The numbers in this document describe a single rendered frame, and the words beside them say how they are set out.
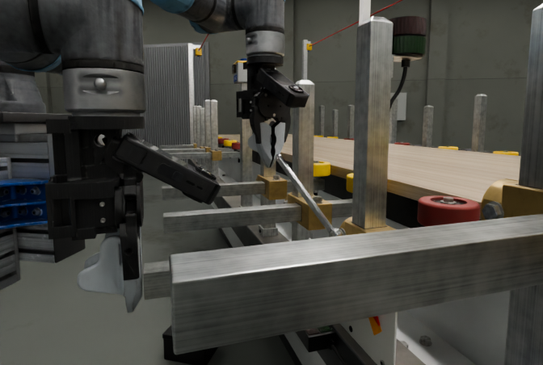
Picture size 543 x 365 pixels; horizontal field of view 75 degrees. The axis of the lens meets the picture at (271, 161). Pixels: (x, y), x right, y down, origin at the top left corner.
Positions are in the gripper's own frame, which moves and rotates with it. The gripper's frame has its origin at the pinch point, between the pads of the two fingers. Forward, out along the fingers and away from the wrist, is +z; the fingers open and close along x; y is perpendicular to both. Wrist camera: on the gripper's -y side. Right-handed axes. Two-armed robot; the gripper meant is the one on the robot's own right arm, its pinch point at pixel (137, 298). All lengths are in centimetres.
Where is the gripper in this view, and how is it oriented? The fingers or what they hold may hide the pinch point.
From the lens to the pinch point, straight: 44.4
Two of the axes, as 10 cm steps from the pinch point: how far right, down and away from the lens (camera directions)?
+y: -9.5, 0.3, -3.0
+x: 3.1, 1.1, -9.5
